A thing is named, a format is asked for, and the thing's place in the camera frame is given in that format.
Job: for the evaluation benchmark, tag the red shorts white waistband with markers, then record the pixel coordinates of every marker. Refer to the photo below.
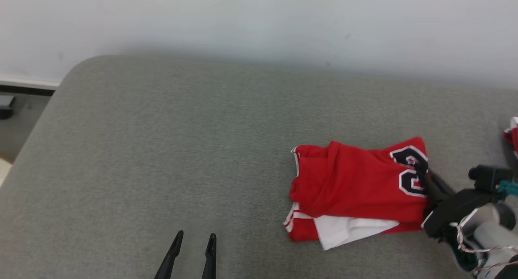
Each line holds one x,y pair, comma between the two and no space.
512,135

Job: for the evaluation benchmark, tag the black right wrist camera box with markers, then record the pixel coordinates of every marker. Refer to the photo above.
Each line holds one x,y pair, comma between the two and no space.
489,177

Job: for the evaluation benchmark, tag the teal right camera connector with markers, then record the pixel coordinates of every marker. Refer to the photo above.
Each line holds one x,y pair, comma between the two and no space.
509,187

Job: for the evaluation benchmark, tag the red white sports jersey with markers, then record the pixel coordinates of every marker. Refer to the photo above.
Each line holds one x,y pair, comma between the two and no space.
352,182

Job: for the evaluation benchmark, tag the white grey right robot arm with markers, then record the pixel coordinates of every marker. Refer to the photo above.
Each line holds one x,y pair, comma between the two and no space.
493,234

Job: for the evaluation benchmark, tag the white black wall baseboard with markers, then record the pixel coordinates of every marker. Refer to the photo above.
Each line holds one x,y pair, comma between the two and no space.
28,84

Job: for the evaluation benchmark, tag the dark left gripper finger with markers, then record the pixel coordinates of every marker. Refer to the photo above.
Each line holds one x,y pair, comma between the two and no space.
209,258
172,258

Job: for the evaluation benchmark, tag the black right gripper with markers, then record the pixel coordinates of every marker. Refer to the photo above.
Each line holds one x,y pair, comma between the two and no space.
453,210

